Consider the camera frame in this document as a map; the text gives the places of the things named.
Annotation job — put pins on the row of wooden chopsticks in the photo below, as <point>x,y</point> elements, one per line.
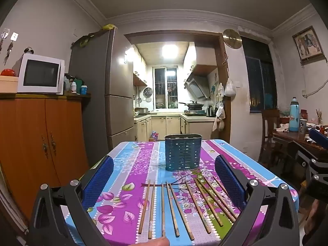
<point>144,206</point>

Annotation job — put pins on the round gold wall plate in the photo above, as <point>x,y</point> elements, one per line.
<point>232,39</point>

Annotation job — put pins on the framed wall picture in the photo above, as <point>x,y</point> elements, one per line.
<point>308,43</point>

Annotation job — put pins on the small blue jar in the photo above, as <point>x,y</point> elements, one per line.
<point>83,90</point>

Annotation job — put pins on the black alarm clock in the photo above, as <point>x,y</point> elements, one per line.
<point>28,51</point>

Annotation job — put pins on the dark barred window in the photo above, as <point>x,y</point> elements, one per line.
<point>260,82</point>

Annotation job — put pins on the black wok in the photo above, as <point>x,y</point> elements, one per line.
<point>194,105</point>

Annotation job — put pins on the white microwave oven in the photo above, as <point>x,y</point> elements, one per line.
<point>41,73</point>

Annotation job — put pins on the beige box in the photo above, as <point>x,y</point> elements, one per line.
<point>7,84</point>

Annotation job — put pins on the steel electric kettle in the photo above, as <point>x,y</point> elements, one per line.
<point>210,111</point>

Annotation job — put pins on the kitchen window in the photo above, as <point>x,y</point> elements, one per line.
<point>166,87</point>

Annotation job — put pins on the cream kitchen base cabinets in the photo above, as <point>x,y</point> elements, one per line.
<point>166,128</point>

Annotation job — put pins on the grey refrigerator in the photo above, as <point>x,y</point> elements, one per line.
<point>97,82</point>

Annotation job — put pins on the printed white cup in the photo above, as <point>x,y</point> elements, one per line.
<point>303,126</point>

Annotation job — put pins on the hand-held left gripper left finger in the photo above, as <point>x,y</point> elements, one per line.
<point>98,182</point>

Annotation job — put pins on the hanging dreamcatcher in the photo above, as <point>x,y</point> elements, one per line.
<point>5,43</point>

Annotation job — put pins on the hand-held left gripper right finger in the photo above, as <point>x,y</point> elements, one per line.
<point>229,182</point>

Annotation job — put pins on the green bag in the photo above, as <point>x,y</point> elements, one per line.
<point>83,41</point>

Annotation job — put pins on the steel range hood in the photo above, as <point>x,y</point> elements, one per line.
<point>198,87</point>

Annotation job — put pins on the person's left hand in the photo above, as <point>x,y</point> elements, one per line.
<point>156,242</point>

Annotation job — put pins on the yellow plastic bag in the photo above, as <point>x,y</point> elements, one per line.
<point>109,27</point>

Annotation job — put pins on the wooden dining chair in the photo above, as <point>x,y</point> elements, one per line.
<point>269,123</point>

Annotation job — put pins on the red jar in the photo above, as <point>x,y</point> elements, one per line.
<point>304,114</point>

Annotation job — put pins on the orange wooden cabinet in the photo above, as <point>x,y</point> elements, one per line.
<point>28,143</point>

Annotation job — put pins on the floral colourful tablecloth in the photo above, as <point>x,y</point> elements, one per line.
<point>143,164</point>

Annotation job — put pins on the square kitchen ceiling light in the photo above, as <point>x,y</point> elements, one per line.
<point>169,51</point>

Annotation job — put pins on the white cloth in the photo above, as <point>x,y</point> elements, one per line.
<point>283,128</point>

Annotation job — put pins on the hanging kitchen towels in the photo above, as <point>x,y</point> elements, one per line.
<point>219,115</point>

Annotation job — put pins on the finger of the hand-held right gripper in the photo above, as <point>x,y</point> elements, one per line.
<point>311,167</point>
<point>318,136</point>

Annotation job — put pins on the white hanging plastic bag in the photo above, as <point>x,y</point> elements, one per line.
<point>229,89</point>

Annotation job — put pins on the red round object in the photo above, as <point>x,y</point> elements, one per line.
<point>7,72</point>

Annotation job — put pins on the blue perforated utensil holder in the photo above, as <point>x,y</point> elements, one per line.
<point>183,152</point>

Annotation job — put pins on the hanging round colander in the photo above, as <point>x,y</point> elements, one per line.
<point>148,92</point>

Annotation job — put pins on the small white bottle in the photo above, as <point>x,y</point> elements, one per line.
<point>73,87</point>

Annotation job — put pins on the tall blue thermos bottle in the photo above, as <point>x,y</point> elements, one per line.
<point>294,115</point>

